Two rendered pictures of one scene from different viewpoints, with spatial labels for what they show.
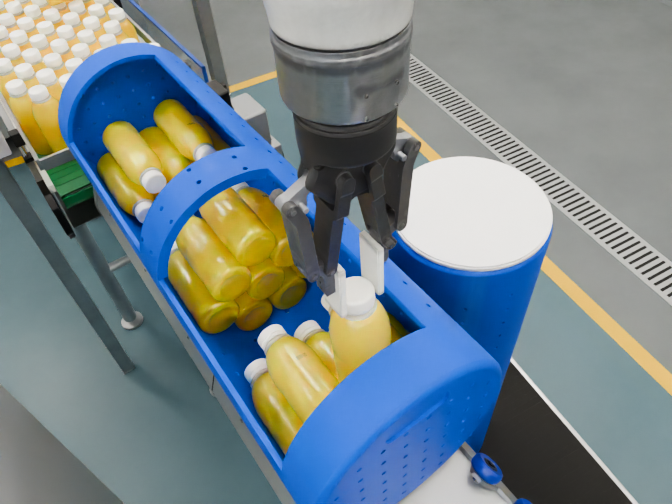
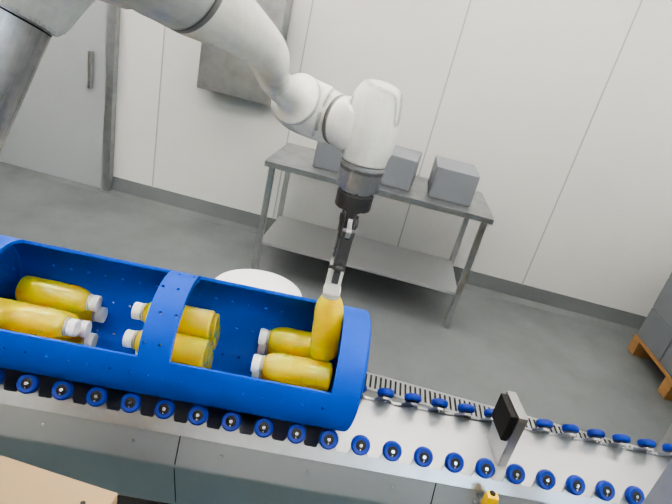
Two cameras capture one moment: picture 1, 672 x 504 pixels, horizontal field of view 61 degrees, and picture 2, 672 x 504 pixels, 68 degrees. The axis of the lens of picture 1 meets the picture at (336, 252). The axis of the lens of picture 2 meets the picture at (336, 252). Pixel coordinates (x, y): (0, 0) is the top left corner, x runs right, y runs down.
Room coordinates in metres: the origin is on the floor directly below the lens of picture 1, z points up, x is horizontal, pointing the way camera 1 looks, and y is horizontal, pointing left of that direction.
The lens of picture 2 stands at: (-0.09, 0.87, 1.80)
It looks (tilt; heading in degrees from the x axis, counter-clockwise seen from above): 23 degrees down; 297
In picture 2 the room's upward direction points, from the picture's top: 14 degrees clockwise
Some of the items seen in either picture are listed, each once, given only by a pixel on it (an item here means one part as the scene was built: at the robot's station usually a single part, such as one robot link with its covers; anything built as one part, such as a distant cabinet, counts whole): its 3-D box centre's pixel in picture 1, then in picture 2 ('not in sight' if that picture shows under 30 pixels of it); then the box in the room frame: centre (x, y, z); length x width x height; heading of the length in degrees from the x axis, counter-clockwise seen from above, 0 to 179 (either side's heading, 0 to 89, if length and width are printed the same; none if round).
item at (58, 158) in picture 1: (127, 129); not in sight; (1.12, 0.46, 0.96); 0.40 x 0.01 x 0.03; 121
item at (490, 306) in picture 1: (447, 344); not in sight; (0.70, -0.24, 0.59); 0.28 x 0.28 x 0.88
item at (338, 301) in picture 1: (334, 286); (334, 281); (0.33, 0.00, 1.32); 0.03 x 0.01 x 0.07; 31
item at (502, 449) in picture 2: not in sight; (503, 427); (-0.08, -0.28, 1.00); 0.10 x 0.04 x 0.15; 121
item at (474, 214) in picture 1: (469, 209); (257, 291); (0.70, -0.24, 1.03); 0.28 x 0.28 x 0.01
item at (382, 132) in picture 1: (346, 146); (351, 210); (0.35, -0.02, 1.48); 0.08 x 0.07 x 0.09; 121
